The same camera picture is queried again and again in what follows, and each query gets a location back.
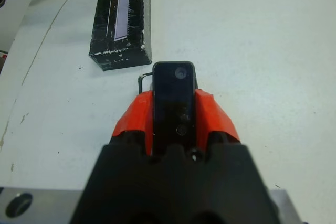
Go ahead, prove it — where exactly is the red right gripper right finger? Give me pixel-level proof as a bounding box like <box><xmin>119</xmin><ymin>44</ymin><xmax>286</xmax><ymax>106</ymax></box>
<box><xmin>194</xmin><ymin>88</ymin><xmax>241</xmax><ymax>154</ymax></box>

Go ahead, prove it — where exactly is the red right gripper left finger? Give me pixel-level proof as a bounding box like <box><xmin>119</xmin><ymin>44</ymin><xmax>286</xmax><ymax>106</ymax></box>
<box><xmin>111</xmin><ymin>90</ymin><xmax>156</xmax><ymax>156</ymax></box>

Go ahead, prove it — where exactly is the slim black camera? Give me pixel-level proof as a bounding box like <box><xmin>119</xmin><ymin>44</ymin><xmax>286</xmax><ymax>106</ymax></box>
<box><xmin>152</xmin><ymin>60</ymin><xmax>198</xmax><ymax>156</ymax></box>

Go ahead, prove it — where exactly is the black camera box lid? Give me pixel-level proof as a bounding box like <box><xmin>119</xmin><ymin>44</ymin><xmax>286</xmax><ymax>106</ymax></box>
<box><xmin>88</xmin><ymin>0</ymin><xmax>153</xmax><ymax>72</ymax></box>

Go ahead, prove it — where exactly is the camera box base white inside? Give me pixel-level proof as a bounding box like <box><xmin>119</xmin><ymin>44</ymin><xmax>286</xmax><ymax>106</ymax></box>
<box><xmin>138</xmin><ymin>72</ymin><xmax>155</xmax><ymax>95</ymax></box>

